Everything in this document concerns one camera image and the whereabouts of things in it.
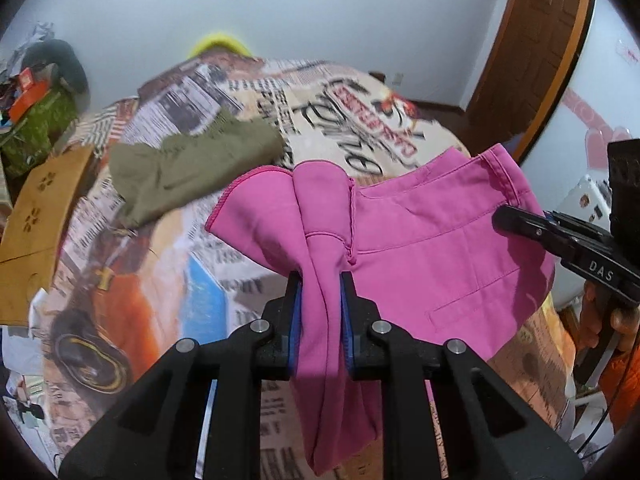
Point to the grey neck pillow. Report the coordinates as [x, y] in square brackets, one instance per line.
[65, 62]

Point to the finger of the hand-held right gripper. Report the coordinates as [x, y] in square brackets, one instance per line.
[525, 227]
[585, 230]

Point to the white wall socket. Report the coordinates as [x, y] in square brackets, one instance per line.
[398, 78]

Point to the green patterned box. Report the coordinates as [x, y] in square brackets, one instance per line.
[35, 135]

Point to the wooden board with flower cutouts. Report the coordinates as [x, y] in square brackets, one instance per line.
[35, 220]

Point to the white appliance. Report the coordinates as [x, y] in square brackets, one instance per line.
[585, 200]

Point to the orange box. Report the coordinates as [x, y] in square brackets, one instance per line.
[27, 95]

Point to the printed blanket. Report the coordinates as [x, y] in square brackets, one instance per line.
[350, 105]

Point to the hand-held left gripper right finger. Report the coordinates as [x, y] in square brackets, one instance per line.
[346, 330]

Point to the brown wooden door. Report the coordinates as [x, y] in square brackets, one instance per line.
[535, 50]

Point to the yellow pillow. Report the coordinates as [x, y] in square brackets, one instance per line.
[220, 44]

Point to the person's right forearm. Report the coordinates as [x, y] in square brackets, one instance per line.
[622, 390]

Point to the olive green pants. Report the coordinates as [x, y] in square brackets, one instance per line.
[190, 165]

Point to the person's right hand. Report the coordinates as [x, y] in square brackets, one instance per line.
[587, 320]

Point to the pink pants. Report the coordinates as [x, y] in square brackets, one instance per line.
[425, 240]

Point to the white cloth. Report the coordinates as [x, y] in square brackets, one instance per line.
[17, 350]

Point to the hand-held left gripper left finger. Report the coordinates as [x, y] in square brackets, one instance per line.
[298, 330]

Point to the pink heart wall sticker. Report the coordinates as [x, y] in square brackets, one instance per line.
[595, 135]

